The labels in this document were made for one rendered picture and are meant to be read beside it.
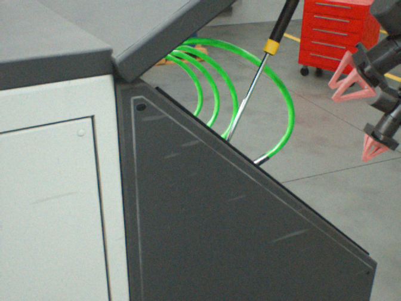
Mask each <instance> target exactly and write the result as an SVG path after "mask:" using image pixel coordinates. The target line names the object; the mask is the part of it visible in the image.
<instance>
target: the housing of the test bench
mask: <svg viewBox="0 0 401 301"><path fill-rule="evenodd" d="M112 53H113V48H112V46H110V45H109V44H107V43H105V42H103V41H102V40H100V39H98V38H97V37H95V36H94V35H92V34H90V33H88V32H87V31H85V30H83V29H82V28H80V27H79V26H77V25H75V24H73V23H72V22H70V21H68V20H67V19H65V18H64V17H62V16H60V15H58V14H57V13H55V12H53V11H52V10H50V9H49V8H47V7H45V6H43V5H42V4H40V3H38V2H37V1H35V0H0V301H129V287H128V270H127V254H126V245H125V228H124V212H123V203H122V187H121V171H120V162H119V145H118V129H117V120H116V103H115V87H114V78H113V75H112V74H113V73H114V71H115V70H114V65H113V63H112V62H111V60H110V58H111V55H112Z"/></svg>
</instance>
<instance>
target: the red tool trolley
mask: <svg viewBox="0 0 401 301"><path fill-rule="evenodd" d="M373 1H374V0H304V9H303V20H302V27H301V39H300V50H299V56H298V64H302V65H303V68H301V70H300V73H301V74H302V76H307V75H308V74H309V70H308V68H307V66H312V67H316V69H318V70H321V69H325V70H330V71H334V72H336V70H337V69H338V67H339V65H340V63H341V61H342V59H343V57H344V55H345V53H346V52H347V51H350V52H351V53H352V54H354V53H355V52H356V51H357V48H356V47H355V45H356V44H357V43H359V42H361V43H362V44H363V45H364V46H365V48H366V49H367V50H369V49H370V48H372V47H373V46H374V45H376V44H377V43H378V37H379V33H380V27H381V25H380V24H379V23H378V22H377V21H376V20H375V19H374V17H373V16H372V15H371V13H370V12H369V8H370V6H371V4H372V3H373ZM352 70H353V68H352V67H351V66H350V65H349V64H348V65H347V66H346V67H345V69H344V70H343V72H342V73H343V74H347V75H349V74H350V72H351V71H352Z"/></svg>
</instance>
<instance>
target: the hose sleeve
mask: <svg viewBox="0 0 401 301"><path fill-rule="evenodd" d="M269 159H270V158H269V157H268V156H267V154H266V153H264V154H262V155H260V156H259V157H258V158H256V159H255V160H253V161H254V162H255V163H256V164H257V165H258V166H260V165H262V164H264V163H265V162H266V161H268V160H269Z"/></svg>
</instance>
